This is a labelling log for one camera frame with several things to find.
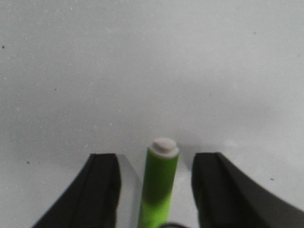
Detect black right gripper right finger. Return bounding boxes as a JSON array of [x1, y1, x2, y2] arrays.
[[191, 152, 304, 228]]

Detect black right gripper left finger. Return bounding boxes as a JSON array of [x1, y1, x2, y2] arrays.
[[34, 153, 121, 228]]

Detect green marker pen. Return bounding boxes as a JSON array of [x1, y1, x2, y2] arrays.
[[137, 137, 179, 228]]

